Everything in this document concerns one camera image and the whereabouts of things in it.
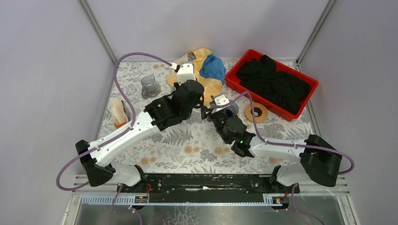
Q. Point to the white paper coffee filter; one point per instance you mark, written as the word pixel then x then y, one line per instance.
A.
pixel 117 110

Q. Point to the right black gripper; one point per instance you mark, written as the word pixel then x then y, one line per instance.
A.
pixel 205 112

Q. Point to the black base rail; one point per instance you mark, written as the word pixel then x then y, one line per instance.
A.
pixel 206 188

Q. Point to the black cloth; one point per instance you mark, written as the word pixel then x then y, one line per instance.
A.
pixel 278 87

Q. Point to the yellow cloth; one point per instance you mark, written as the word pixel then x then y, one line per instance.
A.
pixel 212 87

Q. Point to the far wooden ring holder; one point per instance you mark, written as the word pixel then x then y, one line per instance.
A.
pixel 260 113

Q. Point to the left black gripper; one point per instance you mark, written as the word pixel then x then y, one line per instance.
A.
pixel 179 87

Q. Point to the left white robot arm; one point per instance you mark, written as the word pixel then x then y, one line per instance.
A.
pixel 97 157

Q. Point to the clear glass pitcher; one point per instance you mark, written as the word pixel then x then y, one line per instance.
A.
pixel 150 88

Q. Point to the floral table mat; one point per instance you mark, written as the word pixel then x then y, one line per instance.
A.
pixel 193 146

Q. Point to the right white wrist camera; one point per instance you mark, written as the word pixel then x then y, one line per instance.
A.
pixel 219 102

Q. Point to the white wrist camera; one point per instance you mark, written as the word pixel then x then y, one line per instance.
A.
pixel 184 71
pixel 219 102

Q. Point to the blue cloth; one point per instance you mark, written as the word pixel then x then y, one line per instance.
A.
pixel 214 68

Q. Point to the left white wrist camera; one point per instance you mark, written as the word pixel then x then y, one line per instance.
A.
pixel 184 71

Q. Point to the orange filter holder box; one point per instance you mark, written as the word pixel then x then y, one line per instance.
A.
pixel 119 116

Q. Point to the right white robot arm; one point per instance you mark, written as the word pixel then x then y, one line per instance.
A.
pixel 312 159

